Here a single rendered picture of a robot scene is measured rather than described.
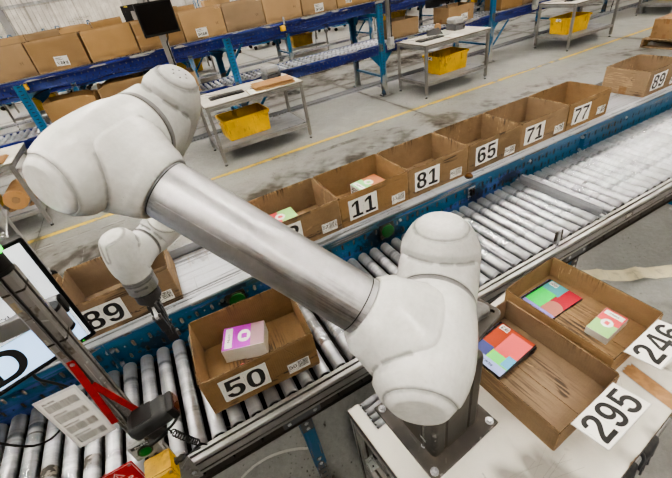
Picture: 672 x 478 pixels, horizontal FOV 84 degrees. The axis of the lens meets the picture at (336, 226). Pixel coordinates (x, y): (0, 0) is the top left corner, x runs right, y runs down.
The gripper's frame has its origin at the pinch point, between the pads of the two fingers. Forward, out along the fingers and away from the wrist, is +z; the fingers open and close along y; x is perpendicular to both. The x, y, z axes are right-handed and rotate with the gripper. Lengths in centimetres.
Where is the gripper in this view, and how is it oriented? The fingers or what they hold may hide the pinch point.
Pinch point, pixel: (170, 331)
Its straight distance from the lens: 142.6
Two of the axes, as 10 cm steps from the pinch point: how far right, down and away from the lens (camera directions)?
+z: 1.4, 8.1, 5.7
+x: 8.7, -3.7, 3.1
